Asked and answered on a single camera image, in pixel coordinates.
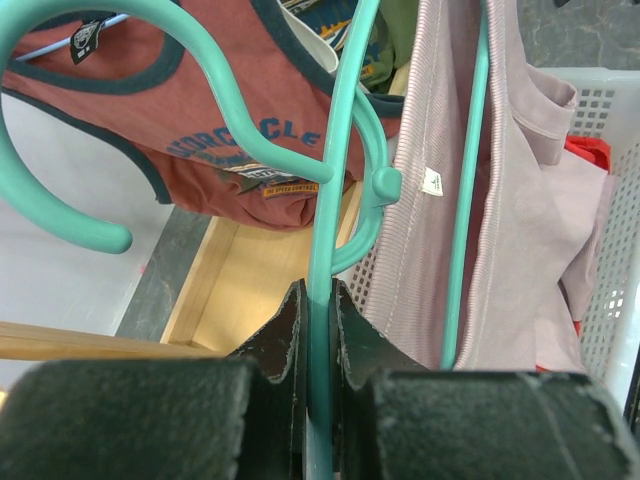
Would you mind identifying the teal plastic hanger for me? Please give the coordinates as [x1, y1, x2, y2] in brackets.
[1, 1, 489, 479]

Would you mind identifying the white plastic basket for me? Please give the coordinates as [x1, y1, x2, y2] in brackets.
[339, 67, 640, 401]

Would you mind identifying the wooden clothes rack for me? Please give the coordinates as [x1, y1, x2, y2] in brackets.
[0, 64, 416, 359]

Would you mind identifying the green printed tank top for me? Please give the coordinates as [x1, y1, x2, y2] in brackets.
[279, 0, 424, 96]

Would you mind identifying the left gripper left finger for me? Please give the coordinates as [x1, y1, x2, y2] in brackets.
[1, 281, 307, 479]

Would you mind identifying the mauve pink tank top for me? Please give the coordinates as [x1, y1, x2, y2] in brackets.
[359, 0, 619, 371]

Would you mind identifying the light blue hanger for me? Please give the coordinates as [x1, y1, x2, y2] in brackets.
[15, 14, 129, 62]

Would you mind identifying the rust red tank top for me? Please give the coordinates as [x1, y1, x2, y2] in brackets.
[0, 0, 406, 232]

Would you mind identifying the white tank top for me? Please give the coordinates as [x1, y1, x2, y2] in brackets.
[278, 0, 339, 76]

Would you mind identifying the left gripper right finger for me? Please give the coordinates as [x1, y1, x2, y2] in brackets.
[330, 281, 639, 479]

